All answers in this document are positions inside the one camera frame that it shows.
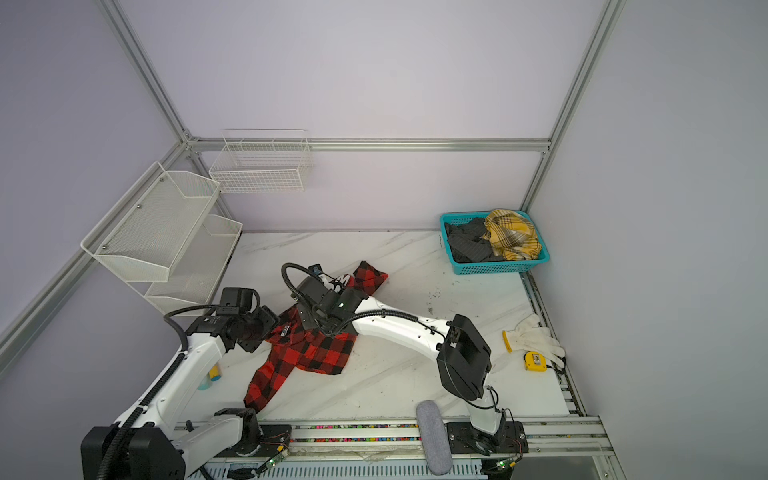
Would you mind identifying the red black plaid shirt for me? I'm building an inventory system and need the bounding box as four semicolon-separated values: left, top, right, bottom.
244;261;388;412

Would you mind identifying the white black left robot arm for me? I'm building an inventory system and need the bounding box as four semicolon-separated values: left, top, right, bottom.
80;287;279;479

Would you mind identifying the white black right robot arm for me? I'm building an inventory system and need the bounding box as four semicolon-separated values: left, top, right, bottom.
284;274;529;458

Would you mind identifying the yellow blue small bottle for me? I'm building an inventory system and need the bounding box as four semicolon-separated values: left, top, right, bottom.
198;363;222;391

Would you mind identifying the white mesh lower shelf bin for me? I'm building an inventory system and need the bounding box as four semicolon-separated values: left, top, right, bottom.
143;214;242;314

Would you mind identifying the white mesh shelf bin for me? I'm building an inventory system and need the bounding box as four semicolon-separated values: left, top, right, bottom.
81;162;220;283
143;214;242;314

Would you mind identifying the white mesh upper shelf bin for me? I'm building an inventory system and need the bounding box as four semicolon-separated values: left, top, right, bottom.
81;162;220;283

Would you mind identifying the dark grey shirt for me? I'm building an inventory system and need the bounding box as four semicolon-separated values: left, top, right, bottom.
444;217;504;263

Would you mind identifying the teal plastic basket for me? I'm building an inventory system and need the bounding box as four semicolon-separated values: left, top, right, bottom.
440;210;550;275

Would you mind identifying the grey foam microphone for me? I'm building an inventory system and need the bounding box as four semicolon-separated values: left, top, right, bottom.
416;400;453;476

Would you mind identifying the yellow plaid shirt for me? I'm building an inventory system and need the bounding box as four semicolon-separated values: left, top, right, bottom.
484;209;543;261

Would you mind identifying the white work glove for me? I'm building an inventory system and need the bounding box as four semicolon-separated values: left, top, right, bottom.
502;314;566;369

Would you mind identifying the yellow tape measure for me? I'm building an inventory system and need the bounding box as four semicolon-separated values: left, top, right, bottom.
523;351;549;372

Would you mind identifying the white wire wall basket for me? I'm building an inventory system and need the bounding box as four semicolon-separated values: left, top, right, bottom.
209;129;314;194

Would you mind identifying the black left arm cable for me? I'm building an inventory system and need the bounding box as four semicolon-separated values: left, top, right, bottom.
95;304;220;480

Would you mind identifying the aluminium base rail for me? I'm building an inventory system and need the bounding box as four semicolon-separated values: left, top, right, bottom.
168;415;625;479

